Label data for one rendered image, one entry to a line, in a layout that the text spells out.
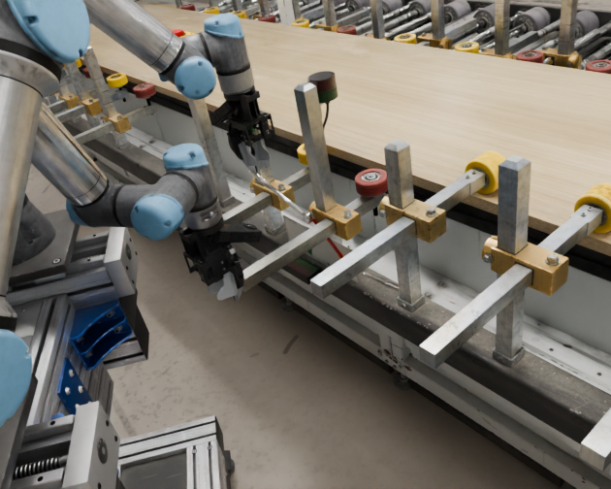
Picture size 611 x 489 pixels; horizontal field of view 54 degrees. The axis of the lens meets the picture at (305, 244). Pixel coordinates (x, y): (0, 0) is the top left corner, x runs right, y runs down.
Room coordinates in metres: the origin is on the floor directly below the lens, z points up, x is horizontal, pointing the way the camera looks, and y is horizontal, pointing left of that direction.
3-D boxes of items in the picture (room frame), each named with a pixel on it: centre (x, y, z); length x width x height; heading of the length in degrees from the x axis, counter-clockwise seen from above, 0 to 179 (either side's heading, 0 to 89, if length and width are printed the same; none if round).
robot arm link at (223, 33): (1.28, 0.08, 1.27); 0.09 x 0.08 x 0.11; 103
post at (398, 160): (1.00, -0.21, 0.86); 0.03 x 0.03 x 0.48; 34
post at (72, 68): (2.46, 0.77, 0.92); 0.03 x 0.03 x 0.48; 34
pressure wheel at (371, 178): (1.24, -0.19, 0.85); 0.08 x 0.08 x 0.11
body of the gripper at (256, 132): (1.27, 0.07, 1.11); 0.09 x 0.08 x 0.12; 34
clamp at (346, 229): (1.19, -0.08, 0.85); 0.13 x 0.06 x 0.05; 34
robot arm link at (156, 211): (0.91, 0.24, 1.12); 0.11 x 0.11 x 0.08; 66
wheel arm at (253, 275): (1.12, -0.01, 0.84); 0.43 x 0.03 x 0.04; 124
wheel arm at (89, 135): (2.19, 0.65, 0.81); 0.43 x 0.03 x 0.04; 124
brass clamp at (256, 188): (1.40, 0.06, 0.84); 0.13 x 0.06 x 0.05; 34
